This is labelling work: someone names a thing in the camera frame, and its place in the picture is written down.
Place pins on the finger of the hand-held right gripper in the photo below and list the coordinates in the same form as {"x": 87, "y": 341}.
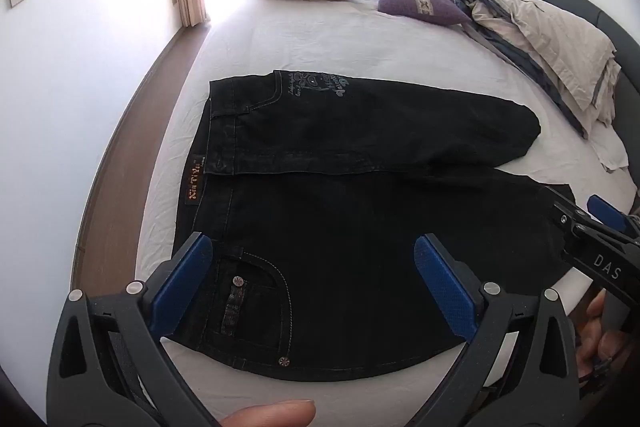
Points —
{"x": 609, "y": 213}
{"x": 565, "y": 213}

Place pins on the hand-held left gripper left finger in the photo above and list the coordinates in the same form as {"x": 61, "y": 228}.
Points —
{"x": 181, "y": 277}

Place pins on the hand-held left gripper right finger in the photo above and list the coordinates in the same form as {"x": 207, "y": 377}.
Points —
{"x": 444, "y": 287}

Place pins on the black denim pants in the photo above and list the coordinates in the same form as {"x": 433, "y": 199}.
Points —
{"x": 350, "y": 232}

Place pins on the person's right hand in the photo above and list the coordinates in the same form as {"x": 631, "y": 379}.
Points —
{"x": 597, "y": 342}

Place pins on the person's left hand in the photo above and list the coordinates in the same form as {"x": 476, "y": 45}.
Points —
{"x": 272, "y": 413}

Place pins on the white cloth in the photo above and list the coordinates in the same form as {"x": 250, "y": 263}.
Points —
{"x": 612, "y": 152}

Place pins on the beige and grey bedding pile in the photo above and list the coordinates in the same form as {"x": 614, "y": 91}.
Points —
{"x": 545, "y": 37}

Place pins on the purple pillow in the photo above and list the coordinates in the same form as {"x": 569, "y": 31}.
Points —
{"x": 420, "y": 2}

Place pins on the bed with white sheet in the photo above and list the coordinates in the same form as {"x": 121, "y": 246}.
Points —
{"x": 325, "y": 37}

